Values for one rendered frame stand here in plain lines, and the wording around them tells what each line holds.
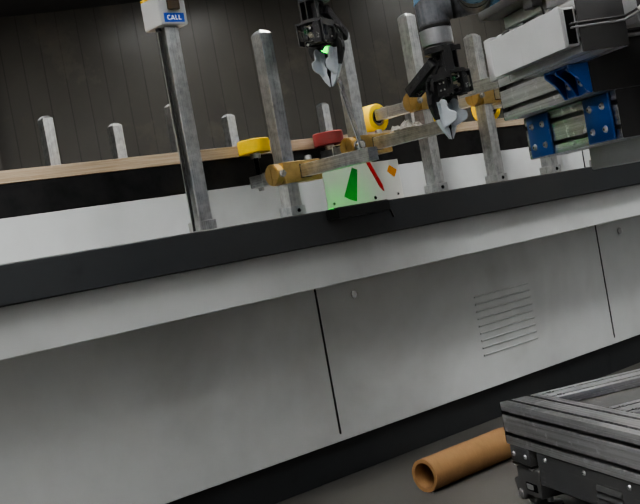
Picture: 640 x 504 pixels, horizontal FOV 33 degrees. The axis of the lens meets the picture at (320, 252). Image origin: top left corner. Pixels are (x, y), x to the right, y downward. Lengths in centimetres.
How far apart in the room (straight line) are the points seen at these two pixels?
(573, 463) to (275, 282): 81
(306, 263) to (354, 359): 44
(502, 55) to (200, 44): 984
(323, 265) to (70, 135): 898
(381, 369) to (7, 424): 108
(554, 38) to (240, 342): 118
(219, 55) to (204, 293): 951
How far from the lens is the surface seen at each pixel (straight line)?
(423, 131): 258
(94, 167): 249
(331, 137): 281
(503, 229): 306
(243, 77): 1181
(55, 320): 218
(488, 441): 273
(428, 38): 253
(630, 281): 389
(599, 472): 204
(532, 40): 194
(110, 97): 1154
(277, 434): 273
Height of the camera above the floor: 66
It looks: 1 degrees down
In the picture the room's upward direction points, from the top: 10 degrees counter-clockwise
